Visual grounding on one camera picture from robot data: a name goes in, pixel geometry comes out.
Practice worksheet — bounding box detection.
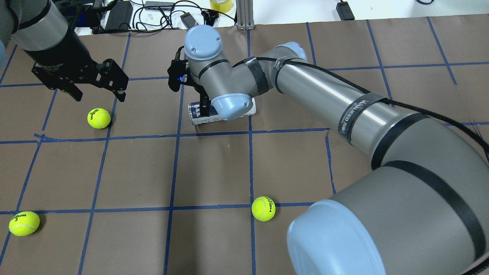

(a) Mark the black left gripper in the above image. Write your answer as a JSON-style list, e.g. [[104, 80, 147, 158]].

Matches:
[[31, 59, 129, 102]]

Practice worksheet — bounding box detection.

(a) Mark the tennis ball can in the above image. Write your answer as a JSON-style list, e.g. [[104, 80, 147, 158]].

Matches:
[[188, 96, 256, 125]]

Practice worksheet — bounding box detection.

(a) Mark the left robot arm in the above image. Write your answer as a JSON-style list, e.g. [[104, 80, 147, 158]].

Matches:
[[1, 0, 129, 102]]

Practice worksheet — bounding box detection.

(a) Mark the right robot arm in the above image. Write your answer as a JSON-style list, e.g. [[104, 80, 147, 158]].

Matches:
[[184, 26, 489, 275]]

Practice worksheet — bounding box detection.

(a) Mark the tennis ball near left gripper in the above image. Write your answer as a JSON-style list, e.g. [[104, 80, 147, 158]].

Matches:
[[87, 108, 112, 129]]

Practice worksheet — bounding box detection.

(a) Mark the middle tennis ball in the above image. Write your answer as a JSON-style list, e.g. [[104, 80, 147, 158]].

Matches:
[[251, 196, 276, 222]]

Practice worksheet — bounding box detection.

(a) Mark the tennis ball by base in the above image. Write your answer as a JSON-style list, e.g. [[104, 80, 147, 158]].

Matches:
[[9, 211, 40, 236]]

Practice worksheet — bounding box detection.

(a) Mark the black power adapter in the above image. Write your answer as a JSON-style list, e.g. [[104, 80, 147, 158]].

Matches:
[[105, 1, 133, 31]]

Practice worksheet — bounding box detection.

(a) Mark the yellow tape roll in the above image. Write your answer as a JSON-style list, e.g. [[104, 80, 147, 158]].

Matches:
[[209, 0, 233, 13]]

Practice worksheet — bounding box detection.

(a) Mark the grey usb hub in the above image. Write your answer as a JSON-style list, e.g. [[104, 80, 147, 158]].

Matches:
[[143, 1, 175, 11]]

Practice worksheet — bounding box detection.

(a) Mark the small black adapter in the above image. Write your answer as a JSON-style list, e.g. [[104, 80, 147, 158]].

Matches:
[[336, 0, 356, 21]]

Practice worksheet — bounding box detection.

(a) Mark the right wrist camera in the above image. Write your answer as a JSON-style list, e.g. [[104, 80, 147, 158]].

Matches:
[[167, 59, 191, 92]]

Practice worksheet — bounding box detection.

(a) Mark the aluminium frame post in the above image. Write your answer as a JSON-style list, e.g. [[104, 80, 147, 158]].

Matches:
[[235, 0, 255, 30]]

